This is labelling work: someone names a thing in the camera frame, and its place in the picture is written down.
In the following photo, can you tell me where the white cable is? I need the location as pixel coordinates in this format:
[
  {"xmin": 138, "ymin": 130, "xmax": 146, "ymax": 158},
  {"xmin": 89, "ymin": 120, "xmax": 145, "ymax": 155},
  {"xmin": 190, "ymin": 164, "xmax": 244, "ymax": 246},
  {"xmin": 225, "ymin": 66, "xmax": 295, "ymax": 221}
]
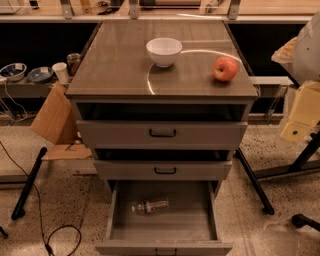
[{"xmin": 0, "ymin": 78, "xmax": 29, "ymax": 123}]

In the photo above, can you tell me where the black caster leg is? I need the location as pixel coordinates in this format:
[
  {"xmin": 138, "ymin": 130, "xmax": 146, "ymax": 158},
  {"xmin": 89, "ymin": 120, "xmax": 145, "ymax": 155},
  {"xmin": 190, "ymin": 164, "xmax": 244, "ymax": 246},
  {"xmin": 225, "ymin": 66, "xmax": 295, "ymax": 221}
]
[{"xmin": 291, "ymin": 214, "xmax": 320, "ymax": 232}]

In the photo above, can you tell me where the glass jar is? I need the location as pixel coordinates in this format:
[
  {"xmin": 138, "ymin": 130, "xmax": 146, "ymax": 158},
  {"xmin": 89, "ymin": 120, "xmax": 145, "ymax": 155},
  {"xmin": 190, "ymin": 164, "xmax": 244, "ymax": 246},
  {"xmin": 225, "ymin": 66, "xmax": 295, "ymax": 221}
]
[{"xmin": 67, "ymin": 53, "xmax": 81, "ymax": 76}]

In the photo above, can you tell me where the top grey drawer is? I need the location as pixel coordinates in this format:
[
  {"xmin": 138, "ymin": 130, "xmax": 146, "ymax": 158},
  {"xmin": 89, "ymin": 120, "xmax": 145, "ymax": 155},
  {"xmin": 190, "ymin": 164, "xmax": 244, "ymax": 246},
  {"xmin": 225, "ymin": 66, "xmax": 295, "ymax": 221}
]
[{"xmin": 77, "ymin": 103, "xmax": 247, "ymax": 149}]

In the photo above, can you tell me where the black stand leg left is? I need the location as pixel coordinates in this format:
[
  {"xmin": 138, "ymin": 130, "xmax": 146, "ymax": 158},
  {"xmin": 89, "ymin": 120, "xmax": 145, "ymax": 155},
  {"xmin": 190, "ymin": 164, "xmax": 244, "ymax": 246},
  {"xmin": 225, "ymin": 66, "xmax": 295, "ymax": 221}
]
[{"xmin": 11, "ymin": 147, "xmax": 47, "ymax": 220}]

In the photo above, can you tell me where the white bowl with items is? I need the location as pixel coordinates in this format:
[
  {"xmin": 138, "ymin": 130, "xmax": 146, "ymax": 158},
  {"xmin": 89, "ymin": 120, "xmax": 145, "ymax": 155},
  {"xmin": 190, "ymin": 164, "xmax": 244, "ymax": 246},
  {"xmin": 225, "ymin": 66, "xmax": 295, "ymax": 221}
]
[{"xmin": 0, "ymin": 63, "xmax": 27, "ymax": 82}]

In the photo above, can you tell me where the white paper cup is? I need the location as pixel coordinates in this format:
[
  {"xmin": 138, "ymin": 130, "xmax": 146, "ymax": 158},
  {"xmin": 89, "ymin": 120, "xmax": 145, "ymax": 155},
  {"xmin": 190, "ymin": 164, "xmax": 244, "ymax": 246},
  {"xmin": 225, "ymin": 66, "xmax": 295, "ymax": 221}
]
[{"xmin": 52, "ymin": 62, "xmax": 69, "ymax": 84}]

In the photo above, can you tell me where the clear plastic water bottle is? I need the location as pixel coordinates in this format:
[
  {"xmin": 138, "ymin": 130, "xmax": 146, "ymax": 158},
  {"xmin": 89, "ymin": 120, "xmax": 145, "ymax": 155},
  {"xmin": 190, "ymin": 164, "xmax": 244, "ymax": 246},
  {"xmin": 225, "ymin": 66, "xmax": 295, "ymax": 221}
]
[{"xmin": 131, "ymin": 199, "xmax": 169, "ymax": 215}]

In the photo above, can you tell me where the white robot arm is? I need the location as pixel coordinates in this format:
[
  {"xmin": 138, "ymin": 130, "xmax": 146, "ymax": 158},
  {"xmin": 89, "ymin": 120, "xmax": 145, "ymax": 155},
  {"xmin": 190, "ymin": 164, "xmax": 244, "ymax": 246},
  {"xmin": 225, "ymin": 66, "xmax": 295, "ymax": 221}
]
[{"xmin": 292, "ymin": 11, "xmax": 320, "ymax": 84}]

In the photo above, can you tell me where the red apple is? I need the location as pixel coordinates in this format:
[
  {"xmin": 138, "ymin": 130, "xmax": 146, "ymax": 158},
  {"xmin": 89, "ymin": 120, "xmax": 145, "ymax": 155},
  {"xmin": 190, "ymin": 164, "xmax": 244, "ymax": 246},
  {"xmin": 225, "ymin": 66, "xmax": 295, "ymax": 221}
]
[{"xmin": 212, "ymin": 56, "xmax": 239, "ymax": 82}]

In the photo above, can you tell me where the flat cardboard piece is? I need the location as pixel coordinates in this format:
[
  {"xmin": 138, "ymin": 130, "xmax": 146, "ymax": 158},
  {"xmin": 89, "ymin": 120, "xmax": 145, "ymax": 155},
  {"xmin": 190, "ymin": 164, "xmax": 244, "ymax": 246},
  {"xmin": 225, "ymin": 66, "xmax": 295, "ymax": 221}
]
[{"xmin": 42, "ymin": 144, "xmax": 91, "ymax": 161}]

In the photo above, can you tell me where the brown cardboard box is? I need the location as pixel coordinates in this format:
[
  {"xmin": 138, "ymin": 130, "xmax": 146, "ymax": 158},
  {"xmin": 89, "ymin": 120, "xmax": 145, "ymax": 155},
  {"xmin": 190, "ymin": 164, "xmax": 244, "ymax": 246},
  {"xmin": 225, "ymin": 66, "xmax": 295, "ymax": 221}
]
[{"xmin": 31, "ymin": 82, "xmax": 77, "ymax": 144}]

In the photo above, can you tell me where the middle grey drawer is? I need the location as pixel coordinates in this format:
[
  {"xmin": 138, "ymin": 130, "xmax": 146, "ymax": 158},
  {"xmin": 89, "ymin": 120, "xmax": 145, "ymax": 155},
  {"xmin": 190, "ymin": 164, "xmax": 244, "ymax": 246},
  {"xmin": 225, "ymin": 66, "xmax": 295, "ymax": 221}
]
[{"xmin": 94, "ymin": 149, "xmax": 232, "ymax": 181}]

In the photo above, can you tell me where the blue bowl with paper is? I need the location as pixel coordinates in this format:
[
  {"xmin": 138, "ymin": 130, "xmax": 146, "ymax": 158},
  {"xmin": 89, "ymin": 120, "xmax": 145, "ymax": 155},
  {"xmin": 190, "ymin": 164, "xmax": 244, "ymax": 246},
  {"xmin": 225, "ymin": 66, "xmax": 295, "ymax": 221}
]
[{"xmin": 27, "ymin": 67, "xmax": 53, "ymax": 84}]

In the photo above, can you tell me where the grey drawer cabinet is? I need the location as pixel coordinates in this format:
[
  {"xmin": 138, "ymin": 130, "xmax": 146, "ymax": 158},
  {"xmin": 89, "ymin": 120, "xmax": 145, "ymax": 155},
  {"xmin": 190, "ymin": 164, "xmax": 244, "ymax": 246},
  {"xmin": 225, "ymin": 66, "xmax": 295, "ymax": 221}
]
[{"xmin": 65, "ymin": 19, "xmax": 259, "ymax": 198}]

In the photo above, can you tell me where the grey drawer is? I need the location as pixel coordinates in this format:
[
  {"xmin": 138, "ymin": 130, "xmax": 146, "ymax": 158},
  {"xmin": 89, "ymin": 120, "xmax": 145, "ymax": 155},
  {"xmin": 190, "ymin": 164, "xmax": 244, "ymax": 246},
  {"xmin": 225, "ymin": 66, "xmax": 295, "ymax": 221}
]
[
  {"xmin": 77, "ymin": 103, "xmax": 247, "ymax": 149},
  {"xmin": 96, "ymin": 181, "xmax": 232, "ymax": 256},
  {"xmin": 94, "ymin": 149, "xmax": 232, "ymax": 181}
]

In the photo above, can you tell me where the black stand leg right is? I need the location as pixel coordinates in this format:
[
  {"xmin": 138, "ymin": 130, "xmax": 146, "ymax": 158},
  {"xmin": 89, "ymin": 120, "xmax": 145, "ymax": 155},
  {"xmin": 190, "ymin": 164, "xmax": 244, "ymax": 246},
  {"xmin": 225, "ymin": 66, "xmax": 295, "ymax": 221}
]
[{"xmin": 235, "ymin": 148, "xmax": 275, "ymax": 215}]

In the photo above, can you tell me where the bottom grey drawer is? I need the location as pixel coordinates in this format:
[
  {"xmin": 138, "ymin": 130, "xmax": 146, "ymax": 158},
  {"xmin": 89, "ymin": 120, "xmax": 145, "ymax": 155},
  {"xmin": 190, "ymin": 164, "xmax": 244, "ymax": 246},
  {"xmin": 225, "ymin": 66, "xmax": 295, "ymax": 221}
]
[{"xmin": 96, "ymin": 181, "xmax": 232, "ymax": 256}]

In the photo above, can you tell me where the black stand leg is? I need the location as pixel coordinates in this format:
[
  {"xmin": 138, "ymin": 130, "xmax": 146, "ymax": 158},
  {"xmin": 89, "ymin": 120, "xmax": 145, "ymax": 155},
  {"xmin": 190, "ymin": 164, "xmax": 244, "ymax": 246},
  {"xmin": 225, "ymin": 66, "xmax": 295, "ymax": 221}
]
[
  {"xmin": 11, "ymin": 147, "xmax": 47, "ymax": 220},
  {"xmin": 235, "ymin": 148, "xmax": 275, "ymax": 215}
]

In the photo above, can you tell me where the black floor cable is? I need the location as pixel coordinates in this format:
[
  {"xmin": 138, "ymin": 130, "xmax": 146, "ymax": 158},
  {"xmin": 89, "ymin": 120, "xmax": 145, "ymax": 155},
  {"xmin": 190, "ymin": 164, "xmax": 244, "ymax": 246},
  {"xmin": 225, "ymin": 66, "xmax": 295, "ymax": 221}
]
[{"xmin": 0, "ymin": 140, "xmax": 83, "ymax": 256}]

